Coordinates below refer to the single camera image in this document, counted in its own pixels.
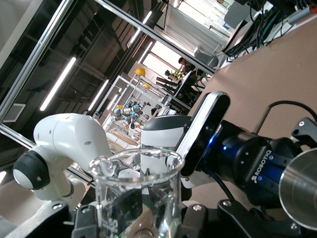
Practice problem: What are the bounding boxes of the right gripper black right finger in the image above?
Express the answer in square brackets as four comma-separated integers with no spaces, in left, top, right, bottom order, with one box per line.
[180,199,304,238]

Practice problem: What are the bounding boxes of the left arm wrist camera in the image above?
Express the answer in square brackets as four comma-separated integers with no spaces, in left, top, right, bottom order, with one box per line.
[176,91,231,178]

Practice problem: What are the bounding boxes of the grey office chair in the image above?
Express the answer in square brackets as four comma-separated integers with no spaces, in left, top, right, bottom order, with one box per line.
[194,46,220,69]

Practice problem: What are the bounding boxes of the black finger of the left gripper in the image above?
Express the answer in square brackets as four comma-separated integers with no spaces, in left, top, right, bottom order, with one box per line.
[291,116,317,151]

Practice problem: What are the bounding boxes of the seated person dark clothes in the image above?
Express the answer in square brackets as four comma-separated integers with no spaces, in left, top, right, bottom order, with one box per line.
[177,57,197,76]

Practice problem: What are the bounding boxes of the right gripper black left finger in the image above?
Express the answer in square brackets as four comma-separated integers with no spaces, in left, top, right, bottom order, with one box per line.
[71,188,144,238]

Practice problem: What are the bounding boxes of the clear glass measuring beaker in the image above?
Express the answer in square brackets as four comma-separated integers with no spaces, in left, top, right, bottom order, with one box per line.
[88,147,186,238]

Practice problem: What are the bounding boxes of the tangled desk cables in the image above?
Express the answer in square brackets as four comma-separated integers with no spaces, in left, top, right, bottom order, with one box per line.
[226,0,317,61]

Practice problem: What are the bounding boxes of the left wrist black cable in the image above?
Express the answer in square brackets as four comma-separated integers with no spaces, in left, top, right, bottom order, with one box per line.
[255,100,317,136]

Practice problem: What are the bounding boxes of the dark computer monitor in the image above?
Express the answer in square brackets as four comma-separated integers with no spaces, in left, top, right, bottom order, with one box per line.
[223,19,249,55]

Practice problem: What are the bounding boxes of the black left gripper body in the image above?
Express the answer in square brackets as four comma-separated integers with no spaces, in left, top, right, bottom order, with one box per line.
[198,120,302,208]

